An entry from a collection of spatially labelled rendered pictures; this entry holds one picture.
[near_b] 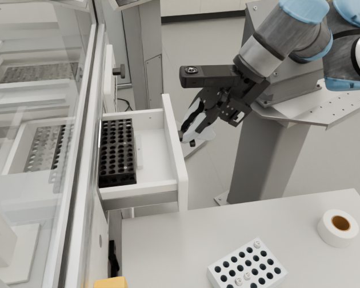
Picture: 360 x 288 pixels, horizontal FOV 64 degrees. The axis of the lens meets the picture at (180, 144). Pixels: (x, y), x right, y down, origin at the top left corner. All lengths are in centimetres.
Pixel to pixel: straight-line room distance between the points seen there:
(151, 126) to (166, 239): 29
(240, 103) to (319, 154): 154
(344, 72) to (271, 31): 36
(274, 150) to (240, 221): 53
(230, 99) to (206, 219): 28
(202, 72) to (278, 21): 15
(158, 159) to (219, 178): 110
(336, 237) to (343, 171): 137
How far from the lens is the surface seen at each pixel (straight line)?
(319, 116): 104
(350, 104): 115
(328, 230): 69
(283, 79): 99
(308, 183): 188
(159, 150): 72
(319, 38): 62
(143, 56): 157
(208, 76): 55
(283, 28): 55
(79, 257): 40
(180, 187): 55
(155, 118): 75
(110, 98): 78
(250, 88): 60
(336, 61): 88
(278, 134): 112
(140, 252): 65
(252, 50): 55
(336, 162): 209
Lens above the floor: 134
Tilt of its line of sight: 43 degrees down
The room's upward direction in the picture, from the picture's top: straight up
